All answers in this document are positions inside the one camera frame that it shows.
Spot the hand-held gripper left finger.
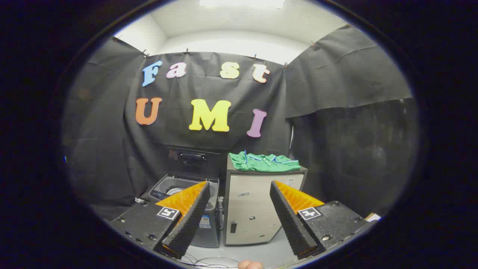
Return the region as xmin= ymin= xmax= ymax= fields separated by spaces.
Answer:
xmin=106 ymin=180 xmax=211 ymax=260

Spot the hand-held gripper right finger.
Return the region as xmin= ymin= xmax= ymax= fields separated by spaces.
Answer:
xmin=270 ymin=180 xmax=374 ymax=260

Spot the grey washing machine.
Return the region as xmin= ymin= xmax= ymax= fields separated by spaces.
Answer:
xmin=149 ymin=174 xmax=221 ymax=248

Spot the dark washing machine lid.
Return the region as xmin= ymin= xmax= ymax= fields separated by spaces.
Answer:
xmin=167 ymin=148 xmax=221 ymax=180

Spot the green polo shirt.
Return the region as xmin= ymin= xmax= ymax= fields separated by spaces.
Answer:
xmin=229 ymin=151 xmax=302 ymax=173

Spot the beige cabinet with dark top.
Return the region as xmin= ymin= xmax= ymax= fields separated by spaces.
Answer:
xmin=224 ymin=155 xmax=308 ymax=246

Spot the black backdrop cloth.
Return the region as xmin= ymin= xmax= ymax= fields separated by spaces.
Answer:
xmin=62 ymin=24 xmax=419 ymax=221

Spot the tangle of floor cables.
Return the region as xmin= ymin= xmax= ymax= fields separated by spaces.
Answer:
xmin=179 ymin=253 xmax=240 ymax=269

